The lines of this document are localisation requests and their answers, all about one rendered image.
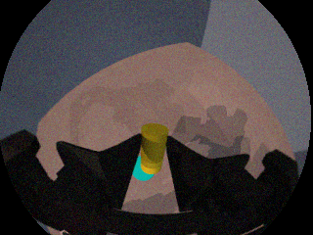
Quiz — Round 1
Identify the cyan circle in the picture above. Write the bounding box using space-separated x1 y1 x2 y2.
132 157 156 180

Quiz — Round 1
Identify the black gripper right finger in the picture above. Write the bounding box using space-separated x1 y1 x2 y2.
165 136 250 212

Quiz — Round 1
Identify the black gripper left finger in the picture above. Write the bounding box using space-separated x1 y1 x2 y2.
56 133 142 211

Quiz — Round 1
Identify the yellow cylinder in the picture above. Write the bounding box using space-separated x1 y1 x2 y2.
140 124 168 175

